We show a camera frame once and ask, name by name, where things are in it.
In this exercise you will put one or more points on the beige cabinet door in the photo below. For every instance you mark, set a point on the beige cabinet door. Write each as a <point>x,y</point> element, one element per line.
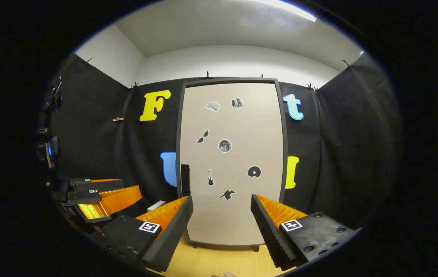
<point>238,215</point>

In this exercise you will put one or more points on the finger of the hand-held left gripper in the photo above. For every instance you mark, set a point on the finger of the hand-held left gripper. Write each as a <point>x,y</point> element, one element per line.
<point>84,198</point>
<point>95,186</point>

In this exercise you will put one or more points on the dark grey cabinet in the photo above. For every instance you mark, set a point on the dark grey cabinet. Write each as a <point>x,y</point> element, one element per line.
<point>230,80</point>

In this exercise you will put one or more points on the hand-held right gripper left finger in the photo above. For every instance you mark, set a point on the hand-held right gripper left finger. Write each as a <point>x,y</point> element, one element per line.
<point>172,231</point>

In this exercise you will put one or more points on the black backdrop cloth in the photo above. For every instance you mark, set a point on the black backdrop cloth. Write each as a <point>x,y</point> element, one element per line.
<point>342,154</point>

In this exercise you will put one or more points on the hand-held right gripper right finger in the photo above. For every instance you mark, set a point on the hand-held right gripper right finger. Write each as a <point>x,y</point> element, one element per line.
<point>270,234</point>

